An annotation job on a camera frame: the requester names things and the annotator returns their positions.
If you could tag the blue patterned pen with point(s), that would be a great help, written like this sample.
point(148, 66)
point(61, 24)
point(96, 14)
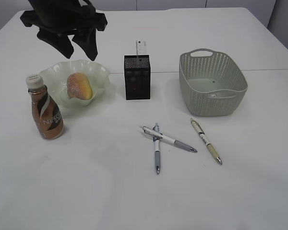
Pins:
point(157, 154)

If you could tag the green plastic woven basket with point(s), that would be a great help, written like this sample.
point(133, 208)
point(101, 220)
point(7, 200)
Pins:
point(211, 85)

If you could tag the white grey ballpoint pen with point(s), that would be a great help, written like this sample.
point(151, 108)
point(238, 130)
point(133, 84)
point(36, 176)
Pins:
point(167, 139)

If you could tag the frosted green wavy plate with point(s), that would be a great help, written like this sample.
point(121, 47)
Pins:
point(56, 77)

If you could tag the brown coffee bottle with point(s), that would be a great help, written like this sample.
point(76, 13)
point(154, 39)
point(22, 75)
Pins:
point(45, 112)

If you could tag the black mesh pen holder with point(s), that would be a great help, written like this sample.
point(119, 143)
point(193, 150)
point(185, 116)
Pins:
point(137, 74)

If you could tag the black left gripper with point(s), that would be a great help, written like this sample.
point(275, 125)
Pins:
point(65, 15)

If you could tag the yellow bread roll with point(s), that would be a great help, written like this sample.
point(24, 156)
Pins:
point(78, 86)

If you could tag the cream ballpoint pen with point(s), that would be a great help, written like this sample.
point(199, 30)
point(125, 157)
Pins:
point(206, 141)

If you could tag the clear plastic ruler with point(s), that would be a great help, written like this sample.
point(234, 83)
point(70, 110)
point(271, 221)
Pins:
point(141, 48)

